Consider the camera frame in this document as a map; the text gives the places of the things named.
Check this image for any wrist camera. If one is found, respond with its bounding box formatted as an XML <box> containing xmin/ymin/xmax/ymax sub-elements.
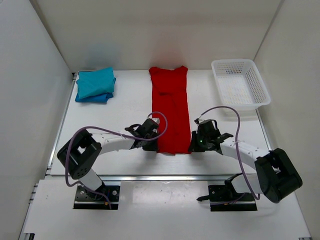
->
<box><xmin>124</xmin><ymin>118</ymin><xmax>159</xmax><ymax>139</ymax></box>
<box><xmin>216</xmin><ymin>133</ymin><xmax>234</xmax><ymax>144</ymax></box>

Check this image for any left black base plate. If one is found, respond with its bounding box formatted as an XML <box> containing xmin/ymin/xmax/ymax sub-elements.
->
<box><xmin>73</xmin><ymin>181</ymin><xmax>121</xmax><ymax>211</ymax></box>

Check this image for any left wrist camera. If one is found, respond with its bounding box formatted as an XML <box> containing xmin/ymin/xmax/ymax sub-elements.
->
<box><xmin>124</xmin><ymin>118</ymin><xmax>159</xmax><ymax>139</ymax></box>

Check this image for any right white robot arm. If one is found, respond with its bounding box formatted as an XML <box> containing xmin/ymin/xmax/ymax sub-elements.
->
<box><xmin>189</xmin><ymin>118</ymin><xmax>303</xmax><ymax>204</ymax></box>

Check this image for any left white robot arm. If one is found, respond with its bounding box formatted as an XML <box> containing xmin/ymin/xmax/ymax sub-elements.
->
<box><xmin>57</xmin><ymin>124</ymin><xmax>163</xmax><ymax>201</ymax></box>

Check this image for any white plastic basket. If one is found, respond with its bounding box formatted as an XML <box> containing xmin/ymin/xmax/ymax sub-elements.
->
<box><xmin>211</xmin><ymin>58</ymin><xmax>271</xmax><ymax>119</ymax></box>

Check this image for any red t shirt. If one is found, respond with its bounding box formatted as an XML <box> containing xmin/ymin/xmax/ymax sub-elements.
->
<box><xmin>149</xmin><ymin>66</ymin><xmax>191</xmax><ymax>155</ymax></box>

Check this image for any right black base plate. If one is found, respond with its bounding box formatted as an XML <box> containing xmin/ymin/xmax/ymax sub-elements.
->
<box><xmin>208</xmin><ymin>185</ymin><xmax>258</xmax><ymax>212</ymax></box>

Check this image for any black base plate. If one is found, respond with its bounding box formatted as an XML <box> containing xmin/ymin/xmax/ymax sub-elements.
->
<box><xmin>208</xmin><ymin>185</ymin><xmax>258</xmax><ymax>212</ymax></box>
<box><xmin>73</xmin><ymin>181</ymin><xmax>121</xmax><ymax>211</ymax></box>

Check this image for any blue t shirt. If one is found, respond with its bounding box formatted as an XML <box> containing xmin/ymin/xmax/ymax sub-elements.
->
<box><xmin>75</xmin><ymin>77</ymin><xmax>116</xmax><ymax>104</ymax></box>

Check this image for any teal t shirt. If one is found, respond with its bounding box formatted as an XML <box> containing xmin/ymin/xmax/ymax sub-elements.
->
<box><xmin>76</xmin><ymin>67</ymin><xmax>116</xmax><ymax>99</ymax></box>

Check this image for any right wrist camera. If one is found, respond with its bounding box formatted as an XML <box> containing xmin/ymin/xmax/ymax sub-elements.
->
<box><xmin>216</xmin><ymin>133</ymin><xmax>234</xmax><ymax>144</ymax></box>

